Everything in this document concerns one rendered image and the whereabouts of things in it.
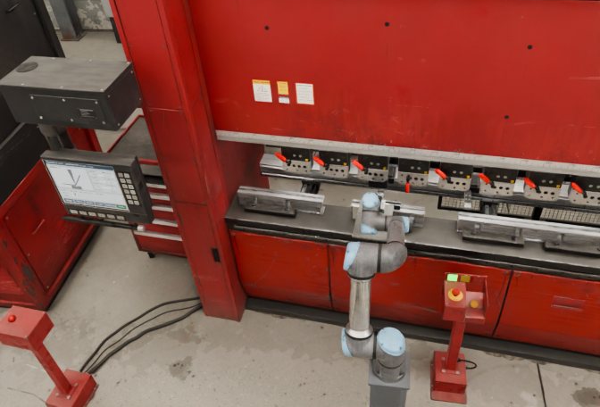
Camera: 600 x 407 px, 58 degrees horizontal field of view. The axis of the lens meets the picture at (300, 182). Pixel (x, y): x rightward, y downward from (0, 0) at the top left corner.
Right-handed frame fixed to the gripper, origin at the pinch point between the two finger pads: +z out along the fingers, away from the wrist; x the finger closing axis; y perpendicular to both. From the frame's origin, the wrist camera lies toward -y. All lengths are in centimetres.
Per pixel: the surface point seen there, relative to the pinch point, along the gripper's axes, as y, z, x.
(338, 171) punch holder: 17.1, -12.6, 19.8
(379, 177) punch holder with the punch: 16.7, -12.1, -1.3
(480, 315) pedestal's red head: -44, 2, -57
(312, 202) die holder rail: 1.9, 7.4, 35.3
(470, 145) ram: 33, -30, -42
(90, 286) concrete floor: -72, 70, 202
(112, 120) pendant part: 15, -93, 101
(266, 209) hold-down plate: -5, 9, 62
